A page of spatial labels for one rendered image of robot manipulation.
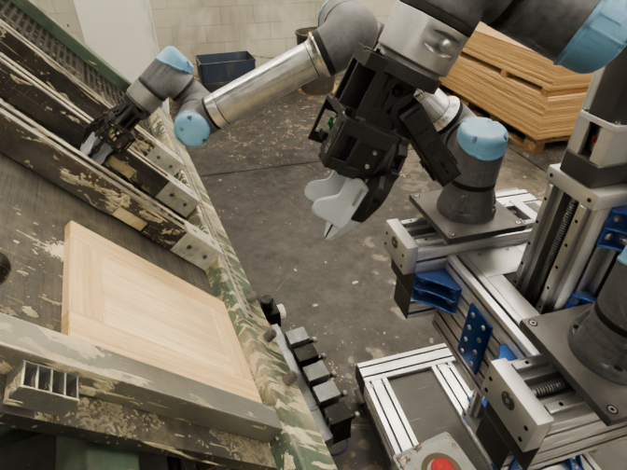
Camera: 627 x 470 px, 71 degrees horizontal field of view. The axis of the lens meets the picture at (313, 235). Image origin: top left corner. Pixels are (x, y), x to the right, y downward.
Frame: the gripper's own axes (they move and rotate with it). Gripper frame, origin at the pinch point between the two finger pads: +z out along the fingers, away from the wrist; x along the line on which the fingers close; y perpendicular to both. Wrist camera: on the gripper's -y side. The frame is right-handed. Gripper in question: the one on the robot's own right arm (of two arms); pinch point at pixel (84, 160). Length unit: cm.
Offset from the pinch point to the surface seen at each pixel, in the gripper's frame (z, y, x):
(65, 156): -4.4, 16.4, -7.2
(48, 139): -4.9, 15.1, -11.3
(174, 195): -1.8, -13.0, 29.1
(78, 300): 1, 53, 0
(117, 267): 0.9, 38.3, 7.4
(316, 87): -100, -353, 217
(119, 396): 1, 69, 6
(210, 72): -27, -372, 125
